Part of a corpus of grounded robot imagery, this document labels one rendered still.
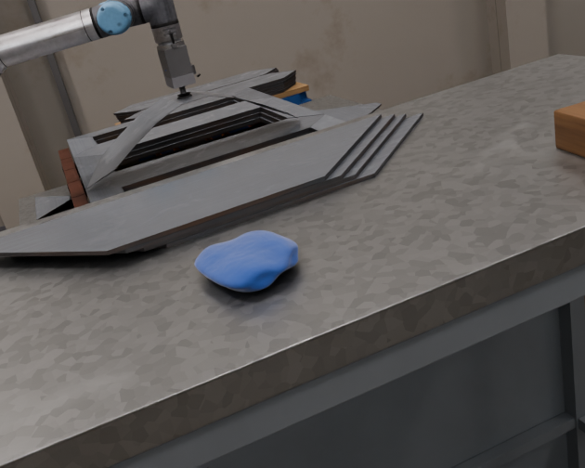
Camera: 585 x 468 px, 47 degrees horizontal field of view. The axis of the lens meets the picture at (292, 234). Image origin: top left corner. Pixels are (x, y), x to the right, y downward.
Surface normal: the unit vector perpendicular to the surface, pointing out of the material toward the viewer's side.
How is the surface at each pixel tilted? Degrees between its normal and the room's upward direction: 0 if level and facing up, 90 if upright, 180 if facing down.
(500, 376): 90
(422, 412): 90
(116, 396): 0
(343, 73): 90
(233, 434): 90
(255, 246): 5
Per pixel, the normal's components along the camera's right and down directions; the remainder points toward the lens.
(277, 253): -0.09, -0.81
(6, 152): 0.26, 0.33
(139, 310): -0.21, -0.90
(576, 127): -0.94, 0.30
